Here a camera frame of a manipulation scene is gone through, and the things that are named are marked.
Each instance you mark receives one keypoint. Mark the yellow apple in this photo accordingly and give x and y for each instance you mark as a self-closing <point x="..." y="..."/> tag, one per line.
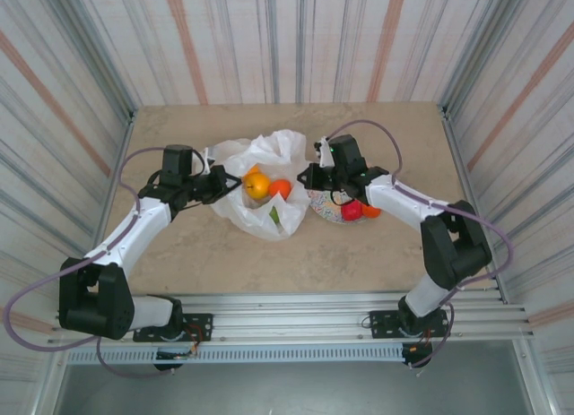
<point x="256" y="186"/>

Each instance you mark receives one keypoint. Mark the orange fruit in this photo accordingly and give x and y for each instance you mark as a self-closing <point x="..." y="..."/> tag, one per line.
<point x="280" y="188"/>
<point x="372" y="212"/>

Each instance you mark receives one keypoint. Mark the red apple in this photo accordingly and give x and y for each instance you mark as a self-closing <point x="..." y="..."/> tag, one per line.
<point x="351" y="212"/>

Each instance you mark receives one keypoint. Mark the green fruit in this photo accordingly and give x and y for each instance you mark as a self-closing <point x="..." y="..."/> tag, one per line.
<point x="274" y="214"/>

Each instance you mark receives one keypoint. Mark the translucent white plastic bag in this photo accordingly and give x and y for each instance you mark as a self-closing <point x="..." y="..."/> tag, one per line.
<point x="260" y="222"/>

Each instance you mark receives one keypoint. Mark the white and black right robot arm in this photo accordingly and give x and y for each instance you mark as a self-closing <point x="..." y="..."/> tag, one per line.
<point x="403" y="200"/>

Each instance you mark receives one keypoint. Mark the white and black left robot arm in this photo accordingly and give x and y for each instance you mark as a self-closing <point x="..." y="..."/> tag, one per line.
<point x="130" y="231"/>

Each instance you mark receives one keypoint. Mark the colourful patterned round plate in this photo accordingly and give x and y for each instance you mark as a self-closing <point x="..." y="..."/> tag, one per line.
<point x="325" y="206"/>

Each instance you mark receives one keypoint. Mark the black base connector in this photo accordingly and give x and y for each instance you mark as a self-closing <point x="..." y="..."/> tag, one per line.
<point x="414" y="352"/>
<point x="168" y="366"/>

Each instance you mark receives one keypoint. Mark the grey metal panel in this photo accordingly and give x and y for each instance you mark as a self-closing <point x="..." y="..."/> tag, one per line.
<point x="291" y="388"/>

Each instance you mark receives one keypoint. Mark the silver frame side rail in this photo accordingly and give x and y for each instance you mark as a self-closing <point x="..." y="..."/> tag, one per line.
<point x="453" y="137"/>
<point x="128" y="128"/>

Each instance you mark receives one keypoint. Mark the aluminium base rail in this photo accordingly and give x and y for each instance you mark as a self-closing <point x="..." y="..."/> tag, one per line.
<point x="291" y="316"/>

